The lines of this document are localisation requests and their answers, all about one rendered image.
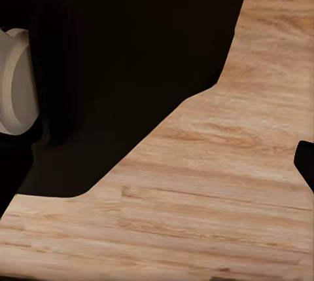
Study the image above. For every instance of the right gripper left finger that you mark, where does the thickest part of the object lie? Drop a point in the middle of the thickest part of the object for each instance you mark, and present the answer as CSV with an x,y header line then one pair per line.
x,y
16,161

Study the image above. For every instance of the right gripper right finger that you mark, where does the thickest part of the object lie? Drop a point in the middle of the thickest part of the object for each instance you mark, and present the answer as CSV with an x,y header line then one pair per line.
x,y
304,161

